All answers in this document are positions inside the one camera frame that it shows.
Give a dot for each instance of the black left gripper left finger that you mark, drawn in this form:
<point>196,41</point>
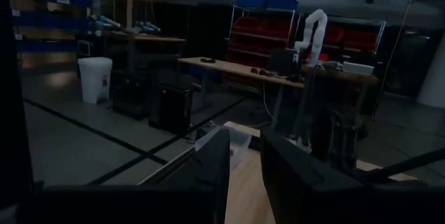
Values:
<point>212,175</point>

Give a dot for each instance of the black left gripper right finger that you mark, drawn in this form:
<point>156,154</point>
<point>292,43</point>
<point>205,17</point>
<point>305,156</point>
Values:
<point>295,182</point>

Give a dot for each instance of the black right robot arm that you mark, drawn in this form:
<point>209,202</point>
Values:
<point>333,140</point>

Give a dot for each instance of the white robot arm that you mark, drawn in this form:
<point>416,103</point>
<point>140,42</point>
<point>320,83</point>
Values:
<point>314,36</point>

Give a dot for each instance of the clear plastic bin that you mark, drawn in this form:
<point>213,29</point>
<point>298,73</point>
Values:
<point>240,144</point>

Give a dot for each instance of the large black computer tower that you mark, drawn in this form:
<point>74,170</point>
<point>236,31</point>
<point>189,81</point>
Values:
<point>170,109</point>

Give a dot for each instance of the wooden workbench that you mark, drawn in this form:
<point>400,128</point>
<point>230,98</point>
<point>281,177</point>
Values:
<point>236,68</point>

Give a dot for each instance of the dark workbench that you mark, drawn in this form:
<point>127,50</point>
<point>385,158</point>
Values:
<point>333,74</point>

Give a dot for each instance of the small black computer tower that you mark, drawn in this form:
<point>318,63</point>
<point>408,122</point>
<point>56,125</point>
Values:
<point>130,95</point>

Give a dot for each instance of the white box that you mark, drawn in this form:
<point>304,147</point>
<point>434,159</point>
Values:
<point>358,68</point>

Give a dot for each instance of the wooden side table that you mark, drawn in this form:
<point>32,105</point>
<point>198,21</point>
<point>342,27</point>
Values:
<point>149,38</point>

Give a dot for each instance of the white trash bin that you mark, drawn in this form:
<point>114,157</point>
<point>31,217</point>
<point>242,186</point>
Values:
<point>94,79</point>

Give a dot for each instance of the red bin shelf rack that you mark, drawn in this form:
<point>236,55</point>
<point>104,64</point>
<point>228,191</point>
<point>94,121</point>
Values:
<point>351,38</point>
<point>257,29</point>

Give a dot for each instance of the blue storage bin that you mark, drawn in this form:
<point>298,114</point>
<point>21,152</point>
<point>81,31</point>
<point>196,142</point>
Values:
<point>252,1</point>
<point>282,3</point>

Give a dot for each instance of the shelving with blue bins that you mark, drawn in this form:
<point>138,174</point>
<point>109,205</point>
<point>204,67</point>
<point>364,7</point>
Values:
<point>48,20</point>

